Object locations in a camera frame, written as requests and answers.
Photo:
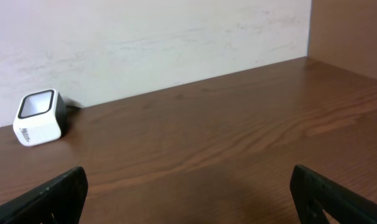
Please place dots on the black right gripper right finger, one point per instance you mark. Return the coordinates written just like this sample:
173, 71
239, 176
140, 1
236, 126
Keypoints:
315, 195

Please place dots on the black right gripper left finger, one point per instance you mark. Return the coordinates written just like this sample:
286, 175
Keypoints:
60, 200

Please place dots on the white barcode scanner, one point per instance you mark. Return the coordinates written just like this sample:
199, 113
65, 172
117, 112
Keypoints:
41, 118

